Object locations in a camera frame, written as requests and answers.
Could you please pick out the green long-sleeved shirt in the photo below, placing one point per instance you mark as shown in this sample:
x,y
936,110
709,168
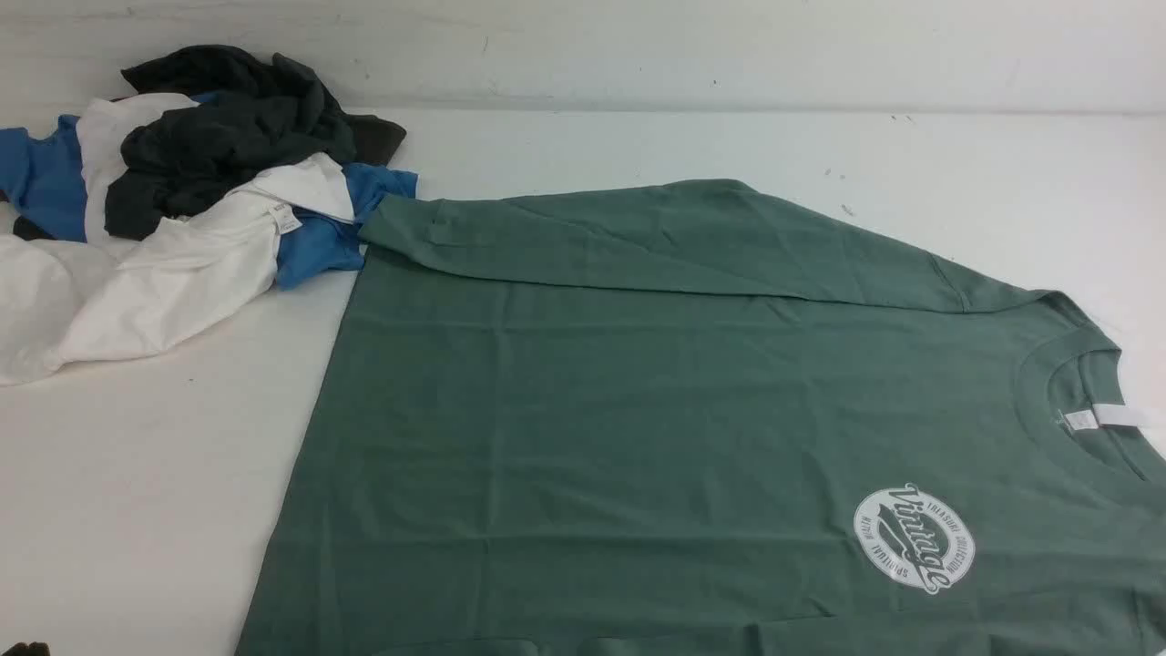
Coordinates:
x,y
692,419

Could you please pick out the dark grey shirt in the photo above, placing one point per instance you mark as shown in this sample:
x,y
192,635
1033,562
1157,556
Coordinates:
x,y
201,121

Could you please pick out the white shirt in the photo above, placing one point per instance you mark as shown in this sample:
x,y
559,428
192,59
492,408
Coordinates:
x,y
107,299

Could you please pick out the blue shirt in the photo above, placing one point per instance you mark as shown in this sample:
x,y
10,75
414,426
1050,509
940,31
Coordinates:
x,y
324,244

